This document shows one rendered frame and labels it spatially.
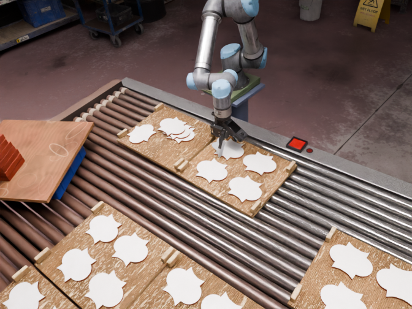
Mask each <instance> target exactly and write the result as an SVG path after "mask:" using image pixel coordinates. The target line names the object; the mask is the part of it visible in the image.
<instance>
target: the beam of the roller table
mask: <svg viewBox="0 0 412 309"><path fill-rule="evenodd" d="M121 81H122V84H123V88H127V89H129V90H131V91H133V92H136V93H139V94H141V95H143V96H146V97H149V98H151V99H154V100H156V101H159V102H162V103H163V104H166V105H169V106H171V107H174V108H176V109H179V110H181V111H184V112H186V113H189V114H191V115H194V116H196V117H199V118H201V119H203V120H207V121H209V122H211V123H212V122H214V121H215V117H214V116H213V115H212V112H214V110H213V109H210V108H208V107H205V106H203V105H200V104H197V103H195V102H191V101H189V100H186V99H183V98H181V97H178V96H176V95H173V94H170V93H167V92H165V91H162V90H159V89H157V88H154V87H152V86H149V85H146V84H144V83H141V82H138V81H136V80H133V79H131V78H127V77H126V78H124V79H122V80H121ZM231 119H232V120H233V121H235V122H236V123H237V124H238V125H239V126H240V127H241V128H242V129H243V130H244V131H245V132H246V133H247V134H248V136H247V137H249V138H251V139H254V140H257V141H259V142H262V143H264V144H267V145H270V146H271V147H274V148H277V149H279V150H282V151H285V152H287V153H289V154H292V155H294V156H297V157H299V158H302V159H305V160H307V161H310V162H312V163H315V164H317V165H319V166H322V167H325V168H327V169H330V170H333V171H334V172H337V173H340V174H342V175H345V176H347V177H350V178H353V179H355V180H357V181H360V182H363V183H365V184H367V185H370V186H372V187H375V188H378V189H380V190H382V191H385V192H387V193H390V194H393V195H395V196H398V197H401V198H402V199H405V200H408V201H410V202H412V184H411V183H408V182H405V181H403V180H400V179H398V178H395V177H392V176H390V175H386V174H384V173H381V172H379V171H376V170H373V169H371V168H368V167H365V166H362V165H360V164H357V163H355V162H352V161H349V160H347V159H344V158H341V157H339V156H335V155H334V154H330V153H328V152H325V151H322V150H320V149H317V148H315V147H311V146H309V145H307V146H306V147H305V148H304V149H303V151H302V152H301V153H298V152H296V151H294V150H291V149H288V148H286V144H287V143H288V142H289V141H290V140H291V139H290V138H288V137H285V136H283V135H280V134H277V133H275V132H272V131H269V130H266V129H264V128H261V127H259V126H256V125H253V124H251V123H247V122H246V121H242V120H240V119H237V118H234V117H231ZM308 148H311V149H312V150H313V152H312V153H307V152H306V149H308Z"/></svg>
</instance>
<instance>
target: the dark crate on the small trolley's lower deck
mask: <svg viewBox="0 0 412 309"><path fill-rule="evenodd" d="M107 6H108V9H109V13H110V18H111V20H112V24H113V25H116V26H118V25H120V24H122V23H124V22H126V21H128V20H130V19H132V18H133V14H132V12H131V7H128V6H123V5H120V4H115V3H112V2H111V3H109V4H107ZM104 11H105V8H104V6H103V7H101V8H99V9H97V10H95V12H96V15H97V18H98V21H102V22H105V23H109V21H108V19H107V14H106V12H105V13H104Z"/></svg>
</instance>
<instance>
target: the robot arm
mask: <svg viewBox="0 0 412 309"><path fill-rule="evenodd" d="M258 11H259V3H258V0H208V1H207V3H206V4H205V6H204V9H203V11H202V16H201V19H202V21H203V22H202V29H201V32H200V39H199V46H198V49H197V56H196V62H195V66H194V72H192V73H189V74H188V76H187V78H186V83H187V86H188V88H189V89H191V90H211V91H212V95H213V106H214V112H212V115H213V116H214V117H215V121H214V122H213V123H212V124H211V125H210V129H211V134H212V135H214V136H215V137H219V138H218V140H217V142H213V143H212V147H213V148H214V149H215V150H216V151H217V152H218V157H219V158H220V157H221V156H222V155H223V150H224V146H225V143H226V142H225V141H224V139H227V138H228V137H230V136H232V137H233V139H234V141H235V142H237V140H238V141H239V142H242V141H243V140H244V139H246V137H247V136H248V134H247V133H246V132H245V131H244V130H243V129H242V128H241V127H240V126H239V125H238V124H237V123H236V122H235V121H233V120H232V119H231V113H232V109H231V95H232V92H233V90H234V88H240V87H241V86H243V85H244V84H245V83H246V77H245V74H244V72H243V70H242V69H263V68H265V65H266V61H267V47H263V45H262V44H261V43H260V42H259V38H258V33H257V29H256V24H255V20H254V18H255V17H256V15H257V14H258ZM223 17H232V19H233V21H234V22H235V23H236V24H237V25H238V29H239V32H240V36H241V39H242V43H243V47H240V45H239V44H229V45H226V46H224V47H223V48H222V49H221V63H222V68H223V73H222V74H213V73H210V71H211V66H212V60H213V53H214V49H215V42H216V36H217V32H218V25H219V24H220V23H221V20H222V18H223ZM212 129H213V132H212Z"/></svg>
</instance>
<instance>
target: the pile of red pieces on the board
mask: <svg viewBox="0 0 412 309"><path fill-rule="evenodd" d="M24 162H25V160H24V158H23V157H22V155H21V153H20V152H19V150H18V149H16V148H15V147H14V146H13V145H12V143H11V142H10V141H7V140H6V139H5V136H4V134H0V181H11V179H12V178H13V176H14V175H15V174H16V173H17V171H18V170H19V168H20V167H21V166H22V164H23V163H24Z"/></svg>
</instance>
